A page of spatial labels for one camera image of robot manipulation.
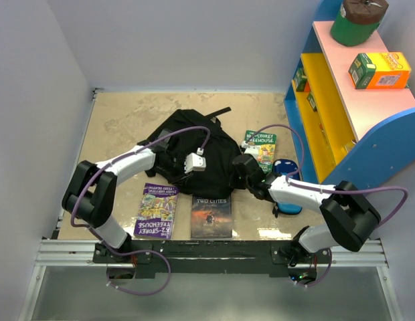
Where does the small green box shelf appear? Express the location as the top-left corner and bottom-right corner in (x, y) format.
(293, 67), (311, 92)
(307, 92), (317, 112)

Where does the aluminium rail frame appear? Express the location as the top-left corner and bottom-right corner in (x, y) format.
(17, 87), (404, 321)

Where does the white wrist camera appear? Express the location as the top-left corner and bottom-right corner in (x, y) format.
(184, 152), (206, 174)
(240, 141), (260, 158)

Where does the blue pencil case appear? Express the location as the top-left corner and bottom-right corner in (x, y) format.
(271, 158), (303, 218)

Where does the black student backpack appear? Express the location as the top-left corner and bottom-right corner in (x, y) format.
(139, 107), (244, 199)

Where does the orange green crayon box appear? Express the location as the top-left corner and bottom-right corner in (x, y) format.
(348, 52), (412, 90)

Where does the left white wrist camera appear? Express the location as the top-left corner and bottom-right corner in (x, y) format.
(184, 152), (206, 174)

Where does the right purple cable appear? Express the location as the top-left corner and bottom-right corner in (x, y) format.
(247, 124), (410, 288)

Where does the purple 52-storey treehouse book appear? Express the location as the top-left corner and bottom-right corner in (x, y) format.
(134, 183), (179, 239)

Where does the purple cable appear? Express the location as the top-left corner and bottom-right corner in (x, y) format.
(247, 124), (410, 288)
(70, 126), (212, 295)

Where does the small green box upper shelf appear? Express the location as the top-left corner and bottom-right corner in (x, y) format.
(293, 67), (311, 92)

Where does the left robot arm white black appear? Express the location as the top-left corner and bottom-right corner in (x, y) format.
(62, 142), (167, 262)

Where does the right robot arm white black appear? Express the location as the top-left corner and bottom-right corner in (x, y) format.
(232, 154), (381, 263)

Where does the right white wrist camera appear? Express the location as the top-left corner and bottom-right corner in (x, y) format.
(240, 141), (260, 158)

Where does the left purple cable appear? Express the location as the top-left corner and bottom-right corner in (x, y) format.
(70, 126), (212, 295)

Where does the tale of two cities book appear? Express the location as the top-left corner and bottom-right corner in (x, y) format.
(191, 196), (233, 240)

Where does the green 104-storey treehouse book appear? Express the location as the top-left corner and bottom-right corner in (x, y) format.
(244, 130), (276, 173)

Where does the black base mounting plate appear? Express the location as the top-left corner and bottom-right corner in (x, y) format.
(93, 240), (331, 279)

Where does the green brown cylinder container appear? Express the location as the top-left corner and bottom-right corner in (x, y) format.
(330, 0), (389, 47)

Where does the small green box lower shelf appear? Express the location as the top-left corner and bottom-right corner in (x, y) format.
(307, 92), (317, 112)

